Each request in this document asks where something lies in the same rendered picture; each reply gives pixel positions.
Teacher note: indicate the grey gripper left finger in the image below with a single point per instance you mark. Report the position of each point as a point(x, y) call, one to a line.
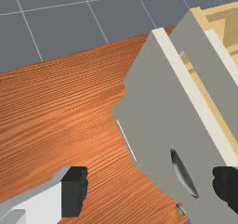
point(46, 200)

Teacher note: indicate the pale grey cabinet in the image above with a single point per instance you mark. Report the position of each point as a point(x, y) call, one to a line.
point(204, 57)

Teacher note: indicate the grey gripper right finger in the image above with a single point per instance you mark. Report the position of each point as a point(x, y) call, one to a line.
point(227, 187)

